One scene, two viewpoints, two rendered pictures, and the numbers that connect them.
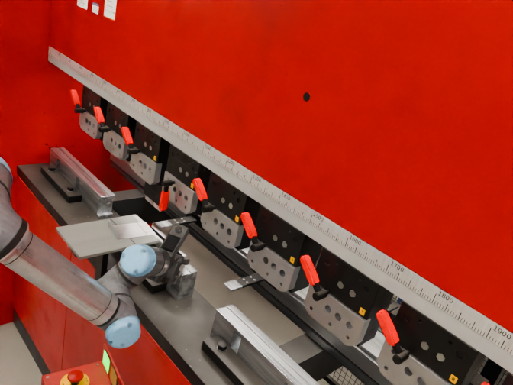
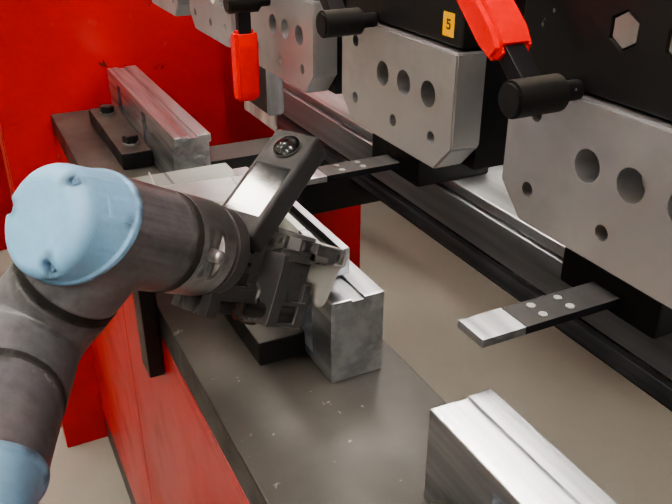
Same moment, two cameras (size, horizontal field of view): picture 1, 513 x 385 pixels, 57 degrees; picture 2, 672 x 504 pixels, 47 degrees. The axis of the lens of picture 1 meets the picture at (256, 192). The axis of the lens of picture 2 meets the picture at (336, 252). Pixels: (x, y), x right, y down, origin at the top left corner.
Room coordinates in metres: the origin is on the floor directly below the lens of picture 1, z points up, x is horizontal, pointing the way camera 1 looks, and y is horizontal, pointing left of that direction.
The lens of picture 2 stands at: (0.62, -0.07, 1.35)
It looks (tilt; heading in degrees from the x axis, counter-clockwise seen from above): 27 degrees down; 21
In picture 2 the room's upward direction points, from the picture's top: straight up
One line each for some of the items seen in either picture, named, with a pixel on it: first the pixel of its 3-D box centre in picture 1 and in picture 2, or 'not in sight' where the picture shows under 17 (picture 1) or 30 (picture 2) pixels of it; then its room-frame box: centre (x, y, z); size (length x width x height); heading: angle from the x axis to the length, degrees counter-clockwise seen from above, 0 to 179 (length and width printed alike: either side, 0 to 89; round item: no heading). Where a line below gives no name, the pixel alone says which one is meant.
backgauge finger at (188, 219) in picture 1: (190, 217); (380, 157); (1.51, 0.21, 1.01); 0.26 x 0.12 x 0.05; 137
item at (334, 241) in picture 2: (165, 244); (296, 226); (1.33, 0.25, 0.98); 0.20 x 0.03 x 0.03; 47
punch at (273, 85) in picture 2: (154, 192); (258, 80); (1.40, 0.32, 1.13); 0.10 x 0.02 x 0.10; 47
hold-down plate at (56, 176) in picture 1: (60, 183); (119, 135); (1.76, 0.81, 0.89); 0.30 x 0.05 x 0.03; 47
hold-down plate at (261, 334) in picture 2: (136, 263); (234, 286); (1.33, 0.33, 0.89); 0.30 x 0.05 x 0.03; 47
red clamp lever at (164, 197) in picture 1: (166, 195); (250, 47); (1.25, 0.25, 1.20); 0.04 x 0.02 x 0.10; 137
